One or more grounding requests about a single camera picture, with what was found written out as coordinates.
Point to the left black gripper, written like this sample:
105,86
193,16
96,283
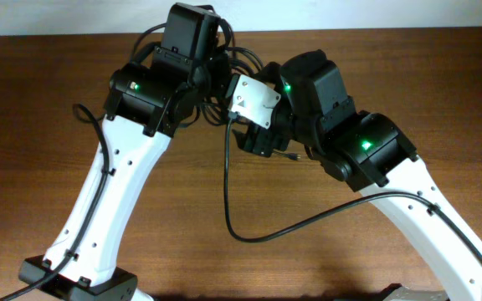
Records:
223,65

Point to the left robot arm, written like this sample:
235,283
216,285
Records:
163,84

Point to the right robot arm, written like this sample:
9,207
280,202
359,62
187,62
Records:
305,100

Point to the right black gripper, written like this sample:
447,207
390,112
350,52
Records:
259,140

